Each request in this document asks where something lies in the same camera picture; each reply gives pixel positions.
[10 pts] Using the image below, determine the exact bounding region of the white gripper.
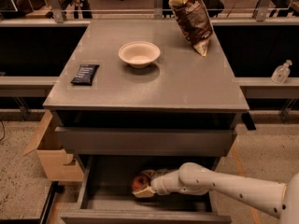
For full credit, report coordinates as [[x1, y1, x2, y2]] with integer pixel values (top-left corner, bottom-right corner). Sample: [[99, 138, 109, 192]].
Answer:
[[133, 169, 182, 199]]

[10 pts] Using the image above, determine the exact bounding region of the red apple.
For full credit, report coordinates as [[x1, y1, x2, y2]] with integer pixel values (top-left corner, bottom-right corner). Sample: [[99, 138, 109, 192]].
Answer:
[[132, 175, 150, 191]]

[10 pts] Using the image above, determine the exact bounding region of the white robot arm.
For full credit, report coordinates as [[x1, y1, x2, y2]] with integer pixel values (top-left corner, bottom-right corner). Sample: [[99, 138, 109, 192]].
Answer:
[[132, 162, 299, 224]]

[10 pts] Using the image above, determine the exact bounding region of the open grey middle drawer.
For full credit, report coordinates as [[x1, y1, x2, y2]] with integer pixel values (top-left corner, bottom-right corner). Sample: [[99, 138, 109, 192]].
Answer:
[[61, 156, 232, 224]]

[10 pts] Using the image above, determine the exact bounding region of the closed grey top drawer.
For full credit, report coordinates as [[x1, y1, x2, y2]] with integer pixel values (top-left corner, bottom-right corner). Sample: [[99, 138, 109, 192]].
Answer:
[[55, 127, 236, 157]]

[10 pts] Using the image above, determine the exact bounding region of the grey drawer cabinet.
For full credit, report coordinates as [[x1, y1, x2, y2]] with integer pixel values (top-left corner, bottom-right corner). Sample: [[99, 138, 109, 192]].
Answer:
[[42, 18, 250, 185]]

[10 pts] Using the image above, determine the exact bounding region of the cardboard box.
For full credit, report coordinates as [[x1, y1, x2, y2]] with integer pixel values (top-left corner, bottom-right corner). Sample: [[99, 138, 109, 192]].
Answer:
[[23, 111, 83, 182]]

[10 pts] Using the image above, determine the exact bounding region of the dark blue snack packet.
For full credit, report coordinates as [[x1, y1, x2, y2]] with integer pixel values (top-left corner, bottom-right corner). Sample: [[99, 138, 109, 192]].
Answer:
[[71, 64, 100, 86]]

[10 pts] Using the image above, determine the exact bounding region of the white paper bowl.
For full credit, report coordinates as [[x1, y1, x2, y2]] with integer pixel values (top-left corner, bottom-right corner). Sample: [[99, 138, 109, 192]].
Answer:
[[119, 41, 161, 68]]

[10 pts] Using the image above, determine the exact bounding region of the clear sanitizer pump bottle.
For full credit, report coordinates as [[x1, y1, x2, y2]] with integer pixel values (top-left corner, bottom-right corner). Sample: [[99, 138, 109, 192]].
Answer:
[[271, 60, 292, 84]]

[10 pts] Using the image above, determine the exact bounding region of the brown chip bag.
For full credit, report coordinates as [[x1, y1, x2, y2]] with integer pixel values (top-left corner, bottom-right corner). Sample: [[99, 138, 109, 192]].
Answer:
[[168, 0, 213, 57]]

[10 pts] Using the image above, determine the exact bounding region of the metal railing frame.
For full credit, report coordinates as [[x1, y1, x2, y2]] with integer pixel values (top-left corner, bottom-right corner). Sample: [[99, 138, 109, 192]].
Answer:
[[0, 0, 299, 25]]

